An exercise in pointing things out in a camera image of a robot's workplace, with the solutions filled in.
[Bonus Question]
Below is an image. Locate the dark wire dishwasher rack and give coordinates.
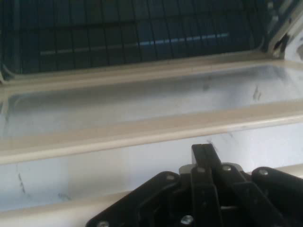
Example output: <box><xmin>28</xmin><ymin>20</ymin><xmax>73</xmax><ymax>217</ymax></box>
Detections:
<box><xmin>0</xmin><ymin>0</ymin><xmax>268</xmax><ymax>74</ymax></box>

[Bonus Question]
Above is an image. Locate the white toaster oven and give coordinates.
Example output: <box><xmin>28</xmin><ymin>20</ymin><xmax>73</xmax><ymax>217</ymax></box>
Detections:
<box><xmin>0</xmin><ymin>0</ymin><xmax>303</xmax><ymax>80</ymax></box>

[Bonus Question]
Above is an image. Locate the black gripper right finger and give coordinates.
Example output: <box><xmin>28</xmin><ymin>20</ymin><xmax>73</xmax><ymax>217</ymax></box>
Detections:
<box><xmin>205</xmin><ymin>143</ymin><xmax>296</xmax><ymax>227</ymax></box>

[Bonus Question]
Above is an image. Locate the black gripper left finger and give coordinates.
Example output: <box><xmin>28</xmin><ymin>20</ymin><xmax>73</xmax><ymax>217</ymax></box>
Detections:
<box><xmin>85</xmin><ymin>143</ymin><xmax>223</xmax><ymax>227</ymax></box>

